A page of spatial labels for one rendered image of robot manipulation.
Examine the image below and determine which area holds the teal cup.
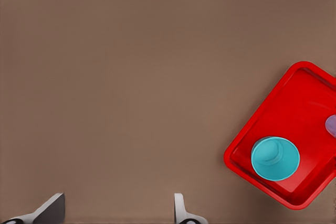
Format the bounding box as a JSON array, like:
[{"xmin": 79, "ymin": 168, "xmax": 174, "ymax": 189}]
[{"xmin": 250, "ymin": 136, "xmax": 301, "ymax": 182}]

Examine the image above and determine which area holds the red plastic tray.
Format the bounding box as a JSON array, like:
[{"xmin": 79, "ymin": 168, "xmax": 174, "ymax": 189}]
[{"xmin": 223, "ymin": 61, "xmax": 336, "ymax": 210}]

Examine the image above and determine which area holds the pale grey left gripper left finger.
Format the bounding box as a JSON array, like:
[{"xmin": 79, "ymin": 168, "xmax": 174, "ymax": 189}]
[{"xmin": 1, "ymin": 193, "xmax": 66, "ymax": 224}]

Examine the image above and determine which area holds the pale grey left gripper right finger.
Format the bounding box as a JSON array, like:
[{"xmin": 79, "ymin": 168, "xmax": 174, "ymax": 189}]
[{"xmin": 174, "ymin": 193, "xmax": 208, "ymax": 224}]

